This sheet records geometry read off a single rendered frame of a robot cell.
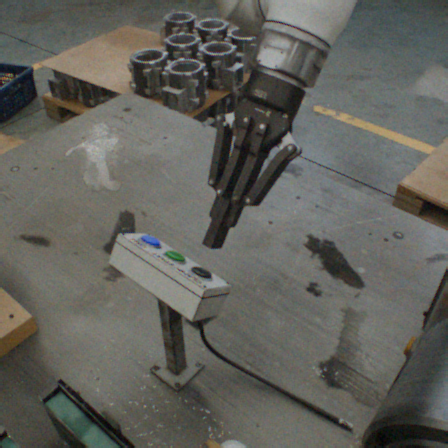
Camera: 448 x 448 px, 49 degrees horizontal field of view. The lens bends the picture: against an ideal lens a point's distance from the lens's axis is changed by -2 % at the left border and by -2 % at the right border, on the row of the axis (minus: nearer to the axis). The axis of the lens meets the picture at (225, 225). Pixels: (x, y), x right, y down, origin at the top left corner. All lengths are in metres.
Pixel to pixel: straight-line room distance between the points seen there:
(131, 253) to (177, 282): 0.09
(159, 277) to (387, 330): 0.49
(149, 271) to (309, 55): 0.35
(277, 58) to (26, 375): 0.68
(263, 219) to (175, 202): 0.22
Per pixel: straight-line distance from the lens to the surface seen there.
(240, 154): 0.65
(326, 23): 0.64
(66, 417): 0.77
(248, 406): 0.88
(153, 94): 2.66
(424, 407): 0.54
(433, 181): 2.59
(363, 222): 1.21
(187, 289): 0.66
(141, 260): 0.71
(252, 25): 0.77
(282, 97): 0.62
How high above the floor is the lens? 1.58
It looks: 42 degrees down
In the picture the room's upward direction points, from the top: straight up
